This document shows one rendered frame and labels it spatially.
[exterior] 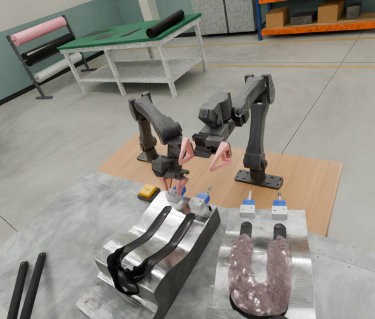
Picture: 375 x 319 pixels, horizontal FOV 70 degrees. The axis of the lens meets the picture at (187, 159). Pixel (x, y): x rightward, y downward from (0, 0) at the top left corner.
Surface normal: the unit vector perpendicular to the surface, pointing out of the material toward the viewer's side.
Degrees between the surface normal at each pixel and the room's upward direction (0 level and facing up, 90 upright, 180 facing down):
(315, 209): 0
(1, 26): 90
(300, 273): 13
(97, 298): 0
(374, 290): 0
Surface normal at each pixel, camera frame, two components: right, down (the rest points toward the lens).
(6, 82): 0.78, 0.21
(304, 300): -0.28, -0.65
